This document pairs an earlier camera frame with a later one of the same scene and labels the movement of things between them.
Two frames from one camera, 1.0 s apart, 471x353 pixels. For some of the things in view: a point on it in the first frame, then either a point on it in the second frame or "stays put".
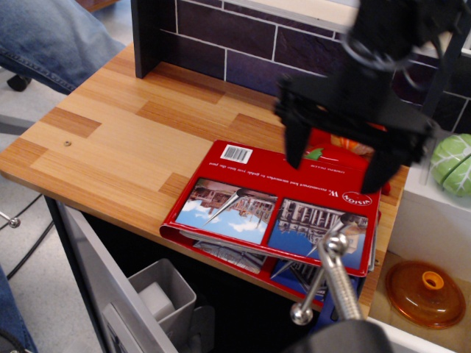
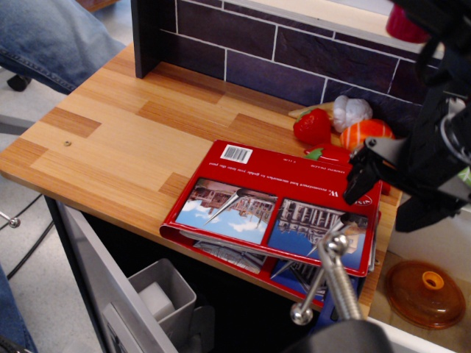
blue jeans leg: x=57 y=44 stays put
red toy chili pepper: x=340 y=154 stays put
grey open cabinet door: x=122 y=321 stays put
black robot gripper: x=358 y=100 -> x=434 y=161
